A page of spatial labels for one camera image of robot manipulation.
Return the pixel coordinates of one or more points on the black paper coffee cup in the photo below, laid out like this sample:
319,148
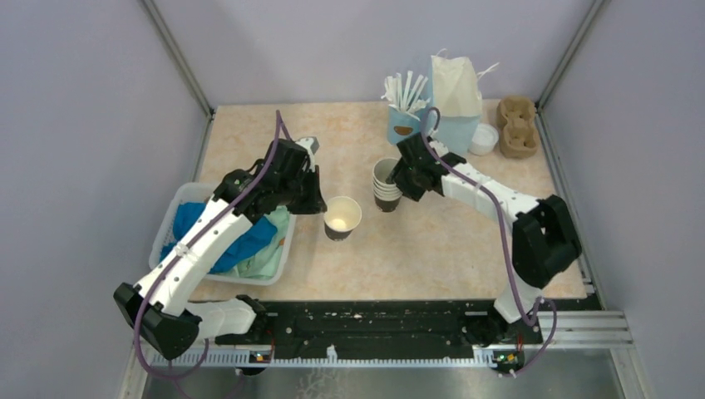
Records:
342,216

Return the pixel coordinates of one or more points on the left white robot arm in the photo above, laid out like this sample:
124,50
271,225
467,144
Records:
158,306

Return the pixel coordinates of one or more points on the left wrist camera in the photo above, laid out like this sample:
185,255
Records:
309,143

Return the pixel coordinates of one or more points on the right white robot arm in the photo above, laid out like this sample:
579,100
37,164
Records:
538,237

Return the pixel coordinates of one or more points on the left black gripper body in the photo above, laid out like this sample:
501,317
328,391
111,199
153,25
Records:
288,186

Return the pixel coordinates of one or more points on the white cable duct strip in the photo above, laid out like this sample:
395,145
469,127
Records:
257,356

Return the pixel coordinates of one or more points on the bundle of wrapped straws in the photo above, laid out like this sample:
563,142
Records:
406,94

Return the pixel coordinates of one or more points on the stack of paper cups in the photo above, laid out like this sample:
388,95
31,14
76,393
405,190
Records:
387,195

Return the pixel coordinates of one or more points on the light green cloth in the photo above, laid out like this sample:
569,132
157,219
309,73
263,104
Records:
265,264

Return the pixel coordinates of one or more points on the brown pulp cup carrier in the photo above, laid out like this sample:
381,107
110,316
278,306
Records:
515,119

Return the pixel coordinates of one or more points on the white plastic basket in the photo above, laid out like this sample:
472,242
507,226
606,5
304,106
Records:
201,193

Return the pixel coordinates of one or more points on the blue straw holder cup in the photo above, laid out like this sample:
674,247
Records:
402,124

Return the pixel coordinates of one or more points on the blue cloth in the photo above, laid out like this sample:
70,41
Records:
259,237

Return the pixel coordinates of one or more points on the light blue paper bag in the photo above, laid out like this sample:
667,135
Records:
454,91

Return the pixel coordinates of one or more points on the white plastic cup lid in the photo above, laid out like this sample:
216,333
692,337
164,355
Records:
484,139

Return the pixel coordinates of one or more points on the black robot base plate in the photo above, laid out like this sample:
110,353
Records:
381,330

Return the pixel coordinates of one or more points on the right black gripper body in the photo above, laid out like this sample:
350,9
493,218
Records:
405,178

